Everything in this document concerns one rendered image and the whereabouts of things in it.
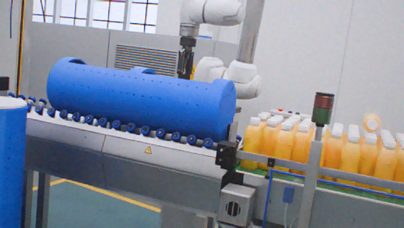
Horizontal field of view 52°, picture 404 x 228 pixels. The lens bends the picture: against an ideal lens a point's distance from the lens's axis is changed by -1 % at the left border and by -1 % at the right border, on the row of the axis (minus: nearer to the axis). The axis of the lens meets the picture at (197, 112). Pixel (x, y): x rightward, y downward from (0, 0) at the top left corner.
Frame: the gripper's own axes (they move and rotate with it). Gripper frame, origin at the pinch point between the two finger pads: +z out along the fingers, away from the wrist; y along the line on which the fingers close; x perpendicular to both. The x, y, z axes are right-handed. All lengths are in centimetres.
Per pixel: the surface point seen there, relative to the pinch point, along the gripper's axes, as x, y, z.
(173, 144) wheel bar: 2.7, 10.7, 26.6
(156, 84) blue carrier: -8.1, 10.8, 1.4
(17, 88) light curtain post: -124, -31, 21
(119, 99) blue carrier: -24.4, 13.7, 10.6
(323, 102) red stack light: 64, 39, -3
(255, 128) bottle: 38.6, 14.8, 12.9
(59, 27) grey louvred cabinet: -206, -170, -23
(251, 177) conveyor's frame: 41, 22, 31
